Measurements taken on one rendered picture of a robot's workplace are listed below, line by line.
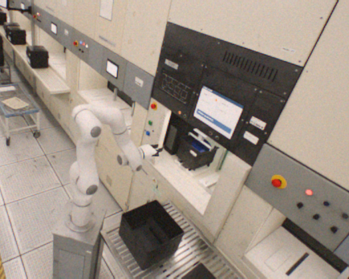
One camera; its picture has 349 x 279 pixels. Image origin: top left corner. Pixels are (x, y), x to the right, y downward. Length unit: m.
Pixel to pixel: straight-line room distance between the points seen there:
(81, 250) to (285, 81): 1.47
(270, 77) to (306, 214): 0.64
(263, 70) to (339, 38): 0.30
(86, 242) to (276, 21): 1.54
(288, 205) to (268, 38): 0.79
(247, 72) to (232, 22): 0.27
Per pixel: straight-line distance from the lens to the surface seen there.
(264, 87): 1.41
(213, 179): 2.16
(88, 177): 1.44
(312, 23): 1.33
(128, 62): 2.16
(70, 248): 1.84
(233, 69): 1.49
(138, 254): 1.64
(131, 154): 1.49
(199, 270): 1.66
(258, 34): 1.42
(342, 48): 1.30
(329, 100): 1.32
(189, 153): 2.08
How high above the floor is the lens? 2.19
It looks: 29 degrees down
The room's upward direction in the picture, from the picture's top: 10 degrees clockwise
